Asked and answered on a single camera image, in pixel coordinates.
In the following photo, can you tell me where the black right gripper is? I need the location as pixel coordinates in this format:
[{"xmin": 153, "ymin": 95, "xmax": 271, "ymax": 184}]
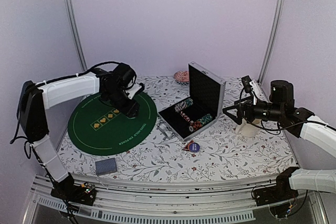
[{"xmin": 224, "ymin": 95, "xmax": 285, "ymax": 125}]

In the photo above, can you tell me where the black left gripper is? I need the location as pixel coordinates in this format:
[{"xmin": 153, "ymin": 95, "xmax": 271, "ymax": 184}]
[{"xmin": 105, "ymin": 87, "xmax": 141, "ymax": 119}]

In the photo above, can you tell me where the green and red chip stack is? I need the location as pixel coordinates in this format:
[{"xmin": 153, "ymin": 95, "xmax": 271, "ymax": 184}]
[{"xmin": 188, "ymin": 113, "xmax": 213, "ymax": 132}]

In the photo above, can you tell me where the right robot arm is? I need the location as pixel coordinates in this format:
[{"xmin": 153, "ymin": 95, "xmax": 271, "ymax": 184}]
[{"xmin": 223, "ymin": 76, "xmax": 335, "ymax": 201}]

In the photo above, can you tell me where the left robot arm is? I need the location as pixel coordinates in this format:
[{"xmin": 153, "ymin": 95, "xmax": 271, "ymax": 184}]
[{"xmin": 10, "ymin": 61, "xmax": 144, "ymax": 200}]

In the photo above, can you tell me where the white ribbed mug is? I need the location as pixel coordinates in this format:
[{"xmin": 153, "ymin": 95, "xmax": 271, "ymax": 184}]
[{"xmin": 235, "ymin": 119, "xmax": 260, "ymax": 137}]

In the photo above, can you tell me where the green round poker mat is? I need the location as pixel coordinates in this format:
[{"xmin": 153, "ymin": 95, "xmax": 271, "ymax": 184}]
[{"xmin": 68, "ymin": 92, "xmax": 157, "ymax": 156}]

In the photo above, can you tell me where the red dice row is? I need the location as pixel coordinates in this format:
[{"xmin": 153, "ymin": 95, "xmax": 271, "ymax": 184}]
[{"xmin": 180, "ymin": 111, "xmax": 194, "ymax": 124}]

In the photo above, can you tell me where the aluminium poker chip case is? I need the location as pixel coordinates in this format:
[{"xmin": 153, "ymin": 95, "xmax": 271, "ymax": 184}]
[{"xmin": 159, "ymin": 62, "xmax": 226, "ymax": 142}]

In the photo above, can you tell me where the patterned ceramic bowl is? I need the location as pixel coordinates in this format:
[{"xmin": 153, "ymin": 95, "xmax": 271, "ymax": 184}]
[{"xmin": 173, "ymin": 71, "xmax": 190, "ymax": 85}]

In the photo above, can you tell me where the black red triangle token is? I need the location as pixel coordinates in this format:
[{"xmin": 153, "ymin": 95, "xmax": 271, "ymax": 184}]
[{"xmin": 183, "ymin": 141, "xmax": 195, "ymax": 152}]

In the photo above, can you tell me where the blue playing card deck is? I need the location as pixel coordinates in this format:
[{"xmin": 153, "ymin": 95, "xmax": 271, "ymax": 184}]
[{"xmin": 95, "ymin": 158, "xmax": 117, "ymax": 176}]

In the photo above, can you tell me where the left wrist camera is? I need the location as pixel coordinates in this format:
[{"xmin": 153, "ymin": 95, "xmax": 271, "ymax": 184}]
[{"xmin": 125, "ymin": 83, "xmax": 145, "ymax": 100}]

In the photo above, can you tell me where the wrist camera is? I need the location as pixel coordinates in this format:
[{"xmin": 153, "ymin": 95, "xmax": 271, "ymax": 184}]
[
  {"xmin": 125, "ymin": 83, "xmax": 145, "ymax": 100},
  {"xmin": 241, "ymin": 76, "xmax": 262, "ymax": 98}
]

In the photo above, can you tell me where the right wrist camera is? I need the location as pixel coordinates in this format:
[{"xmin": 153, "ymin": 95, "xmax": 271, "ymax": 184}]
[{"xmin": 241, "ymin": 76, "xmax": 262, "ymax": 98}]

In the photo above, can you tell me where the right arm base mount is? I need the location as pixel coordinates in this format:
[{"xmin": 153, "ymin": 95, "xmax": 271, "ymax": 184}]
[{"xmin": 251, "ymin": 182, "xmax": 299, "ymax": 218}]

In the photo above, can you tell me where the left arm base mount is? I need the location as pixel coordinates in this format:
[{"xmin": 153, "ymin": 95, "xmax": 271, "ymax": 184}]
[{"xmin": 50, "ymin": 179, "xmax": 97, "ymax": 206}]

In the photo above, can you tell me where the aluminium front rail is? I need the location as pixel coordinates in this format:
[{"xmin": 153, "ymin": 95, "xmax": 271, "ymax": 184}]
[{"xmin": 23, "ymin": 175, "xmax": 329, "ymax": 223}]

